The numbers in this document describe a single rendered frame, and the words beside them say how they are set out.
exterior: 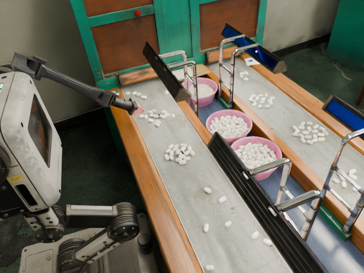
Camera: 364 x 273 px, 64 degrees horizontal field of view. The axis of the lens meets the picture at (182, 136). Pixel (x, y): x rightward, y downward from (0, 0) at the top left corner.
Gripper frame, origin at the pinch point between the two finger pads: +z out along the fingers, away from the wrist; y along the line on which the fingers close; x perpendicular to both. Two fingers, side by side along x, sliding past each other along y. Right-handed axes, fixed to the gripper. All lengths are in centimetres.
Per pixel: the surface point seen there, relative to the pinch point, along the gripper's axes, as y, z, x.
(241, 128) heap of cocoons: -31, 45, -24
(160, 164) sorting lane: -37.7, 3.2, 9.3
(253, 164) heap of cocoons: -59, 36, -18
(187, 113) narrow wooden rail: -6.4, 24.6, -10.9
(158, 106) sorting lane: 12.9, 16.3, -0.9
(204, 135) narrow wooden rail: -30.0, 24.7, -11.1
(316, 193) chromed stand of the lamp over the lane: -105, 4, -40
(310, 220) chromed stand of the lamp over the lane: -106, 14, -30
